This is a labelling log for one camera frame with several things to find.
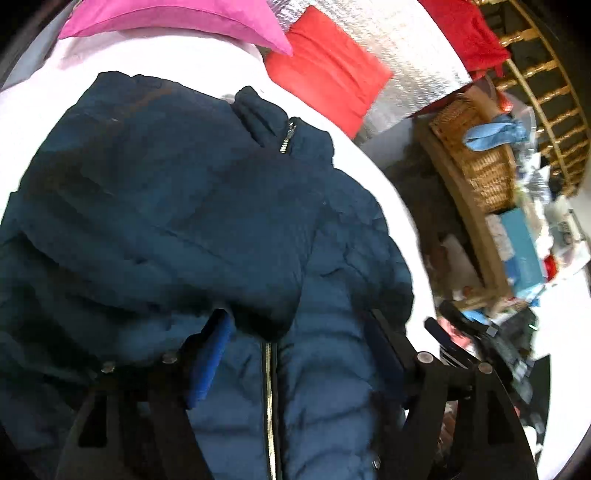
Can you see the navy blue puffer jacket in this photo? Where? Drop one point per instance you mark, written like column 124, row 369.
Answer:
column 161, row 207

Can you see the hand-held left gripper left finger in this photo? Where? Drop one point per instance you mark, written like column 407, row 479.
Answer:
column 210, row 360

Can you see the teal box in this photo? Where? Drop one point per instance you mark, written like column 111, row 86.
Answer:
column 521, row 249

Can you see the golden wooden railing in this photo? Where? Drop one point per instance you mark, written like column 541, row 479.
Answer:
column 554, row 91

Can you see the wooden shelf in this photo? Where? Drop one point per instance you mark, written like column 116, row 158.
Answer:
column 475, row 221

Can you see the red folded cloth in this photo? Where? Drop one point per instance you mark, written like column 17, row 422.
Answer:
column 328, row 69

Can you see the silver foil insulation panel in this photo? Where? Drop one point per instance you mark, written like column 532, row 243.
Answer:
column 415, row 55

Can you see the wicker basket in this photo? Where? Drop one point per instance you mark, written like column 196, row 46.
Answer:
column 489, row 170

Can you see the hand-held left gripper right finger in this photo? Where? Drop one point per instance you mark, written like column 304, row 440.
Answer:
column 381, row 350

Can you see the light blue cloth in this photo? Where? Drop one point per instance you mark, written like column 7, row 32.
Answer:
column 494, row 134

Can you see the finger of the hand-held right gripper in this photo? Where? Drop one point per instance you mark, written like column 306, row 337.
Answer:
column 459, row 318
column 443, row 339

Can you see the pink pillow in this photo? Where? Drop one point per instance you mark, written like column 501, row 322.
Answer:
column 161, row 18

